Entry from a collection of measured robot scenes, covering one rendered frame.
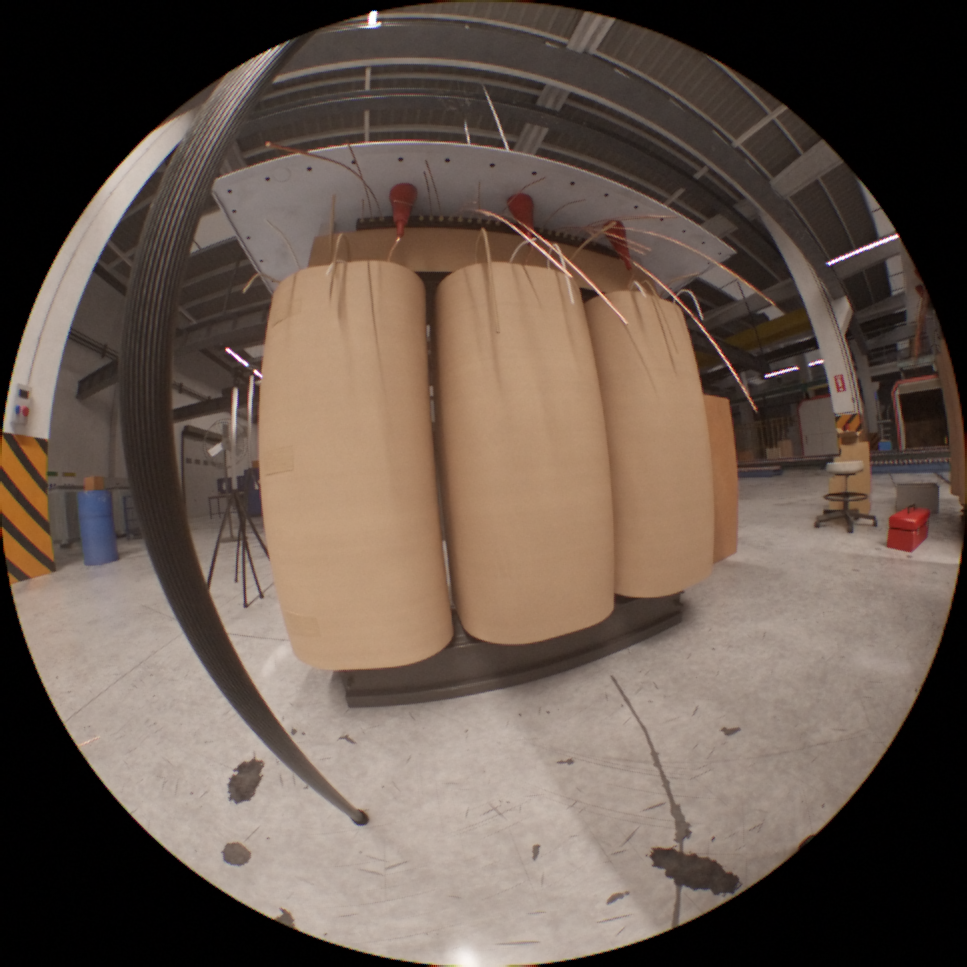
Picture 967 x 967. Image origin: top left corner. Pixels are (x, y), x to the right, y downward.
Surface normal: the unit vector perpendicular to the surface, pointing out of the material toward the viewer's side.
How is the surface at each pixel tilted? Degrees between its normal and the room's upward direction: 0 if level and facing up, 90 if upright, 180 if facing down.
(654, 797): 0
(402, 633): 90
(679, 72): 174
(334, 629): 90
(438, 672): 90
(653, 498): 90
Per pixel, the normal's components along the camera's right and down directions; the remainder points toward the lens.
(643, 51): 0.11, 0.99
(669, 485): -0.11, 0.02
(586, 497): 0.28, -0.01
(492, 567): -0.39, 0.04
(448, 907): -0.09, -1.00
